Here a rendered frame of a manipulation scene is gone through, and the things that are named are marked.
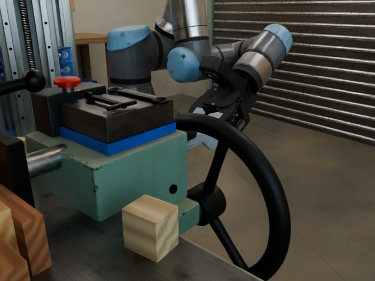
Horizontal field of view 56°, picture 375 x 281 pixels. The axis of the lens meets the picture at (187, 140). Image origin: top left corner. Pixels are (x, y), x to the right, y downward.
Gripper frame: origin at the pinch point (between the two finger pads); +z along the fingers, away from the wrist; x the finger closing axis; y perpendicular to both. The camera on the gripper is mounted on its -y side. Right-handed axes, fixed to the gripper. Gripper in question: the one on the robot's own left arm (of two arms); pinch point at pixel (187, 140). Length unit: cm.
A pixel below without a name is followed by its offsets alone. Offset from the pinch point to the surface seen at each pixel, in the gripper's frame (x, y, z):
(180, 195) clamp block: -12.6, -8.5, 13.3
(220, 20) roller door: 203, 142, -251
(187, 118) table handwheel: -6.4, -10.0, 2.6
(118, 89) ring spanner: -4.2, -20.4, 8.8
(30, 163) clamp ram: -6.5, -22.8, 22.3
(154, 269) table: -21.5, -17.1, 23.4
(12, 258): -17.5, -25.4, 28.8
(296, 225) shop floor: 21, 134, -54
